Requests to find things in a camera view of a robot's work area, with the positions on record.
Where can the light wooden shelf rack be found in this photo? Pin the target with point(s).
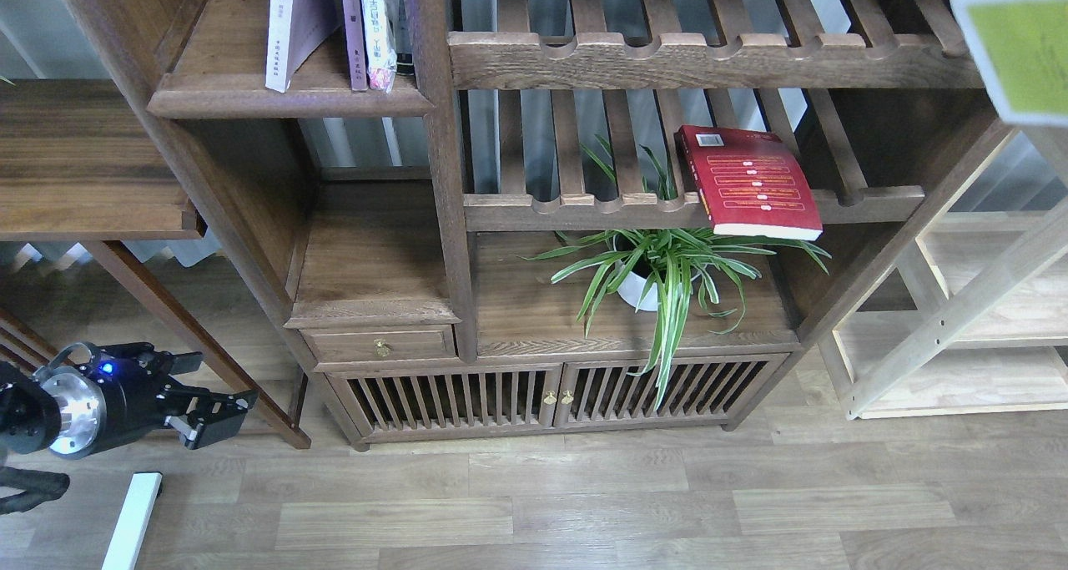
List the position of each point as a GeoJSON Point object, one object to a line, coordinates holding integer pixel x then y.
{"type": "Point", "coordinates": [948, 312]}

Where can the white book with green cover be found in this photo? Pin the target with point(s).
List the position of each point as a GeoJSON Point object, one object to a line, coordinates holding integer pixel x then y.
{"type": "Point", "coordinates": [1020, 49]}

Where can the dark upright book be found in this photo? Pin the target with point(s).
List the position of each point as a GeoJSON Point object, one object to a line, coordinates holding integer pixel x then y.
{"type": "Point", "coordinates": [405, 59]}

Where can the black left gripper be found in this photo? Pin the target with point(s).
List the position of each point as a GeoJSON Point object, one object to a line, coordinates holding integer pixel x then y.
{"type": "Point", "coordinates": [118, 400]}

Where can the red hardcover book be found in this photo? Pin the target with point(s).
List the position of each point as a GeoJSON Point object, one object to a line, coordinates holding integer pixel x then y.
{"type": "Point", "coordinates": [750, 183]}

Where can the dark wooden bookshelf cabinet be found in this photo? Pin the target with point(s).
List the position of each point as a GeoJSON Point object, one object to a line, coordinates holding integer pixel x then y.
{"type": "Point", "coordinates": [411, 216]}

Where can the white robot base bar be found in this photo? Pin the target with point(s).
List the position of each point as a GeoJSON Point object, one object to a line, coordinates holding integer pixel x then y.
{"type": "Point", "coordinates": [133, 521]}

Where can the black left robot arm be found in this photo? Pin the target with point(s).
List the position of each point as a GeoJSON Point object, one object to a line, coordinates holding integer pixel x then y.
{"type": "Point", "coordinates": [30, 420]}

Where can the thin mauve upright book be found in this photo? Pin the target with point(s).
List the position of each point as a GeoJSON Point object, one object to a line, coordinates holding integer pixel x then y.
{"type": "Point", "coordinates": [354, 44]}

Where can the green spider plant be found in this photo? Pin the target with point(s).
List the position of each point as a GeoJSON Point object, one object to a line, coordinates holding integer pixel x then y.
{"type": "Point", "coordinates": [723, 264]}

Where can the lavender paperback book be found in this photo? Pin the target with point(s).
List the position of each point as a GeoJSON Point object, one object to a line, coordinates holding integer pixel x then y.
{"type": "Point", "coordinates": [297, 27]}

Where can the brass drawer knob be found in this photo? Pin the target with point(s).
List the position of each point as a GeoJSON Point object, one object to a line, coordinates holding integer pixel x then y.
{"type": "Point", "coordinates": [382, 348]}

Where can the white plant pot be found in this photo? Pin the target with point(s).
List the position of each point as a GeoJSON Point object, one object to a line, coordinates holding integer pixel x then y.
{"type": "Point", "coordinates": [645, 285]}

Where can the white pink upright book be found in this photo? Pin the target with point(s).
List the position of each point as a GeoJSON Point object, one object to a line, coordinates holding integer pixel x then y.
{"type": "Point", "coordinates": [379, 43]}

